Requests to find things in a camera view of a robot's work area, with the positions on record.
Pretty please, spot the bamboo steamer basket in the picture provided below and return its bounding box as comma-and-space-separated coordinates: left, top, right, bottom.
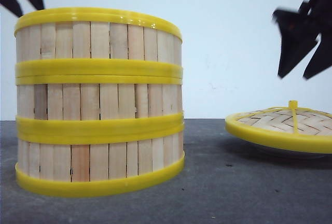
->
16, 83, 184, 145
15, 136, 185, 197
15, 7, 183, 85

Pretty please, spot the woven bamboo steamer lid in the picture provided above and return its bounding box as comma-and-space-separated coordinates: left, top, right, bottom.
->
225, 100, 331, 155

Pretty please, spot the white plate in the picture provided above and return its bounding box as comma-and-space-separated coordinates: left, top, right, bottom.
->
251, 144, 331, 160

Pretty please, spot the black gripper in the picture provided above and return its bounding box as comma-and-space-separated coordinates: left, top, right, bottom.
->
273, 0, 331, 79

